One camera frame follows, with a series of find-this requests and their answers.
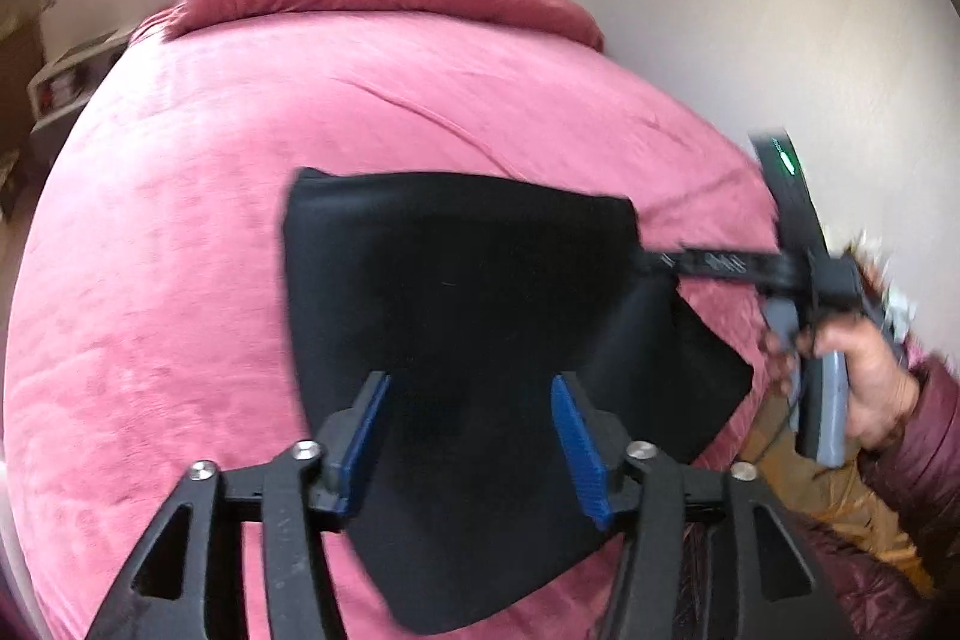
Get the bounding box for white bedside shelf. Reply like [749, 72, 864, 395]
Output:
[30, 29, 133, 125]

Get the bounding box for maroon puffer jacket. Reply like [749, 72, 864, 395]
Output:
[675, 509, 960, 640]

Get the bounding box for tan cloth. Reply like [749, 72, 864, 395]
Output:
[739, 436, 938, 597]

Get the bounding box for person's right hand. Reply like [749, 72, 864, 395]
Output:
[763, 302, 922, 462]

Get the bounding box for pink bed blanket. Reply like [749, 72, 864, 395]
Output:
[4, 6, 785, 640]

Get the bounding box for black pants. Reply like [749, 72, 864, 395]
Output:
[283, 166, 755, 638]

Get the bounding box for person's right forearm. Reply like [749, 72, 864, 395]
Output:
[855, 351, 960, 540]

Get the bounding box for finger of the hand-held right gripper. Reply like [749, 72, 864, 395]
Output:
[643, 245, 812, 298]

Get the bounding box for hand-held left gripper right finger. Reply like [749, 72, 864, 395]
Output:
[550, 372, 856, 640]

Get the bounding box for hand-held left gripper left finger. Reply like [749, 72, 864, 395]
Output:
[86, 372, 392, 640]

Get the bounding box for black cable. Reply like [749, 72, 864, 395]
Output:
[742, 406, 800, 465]

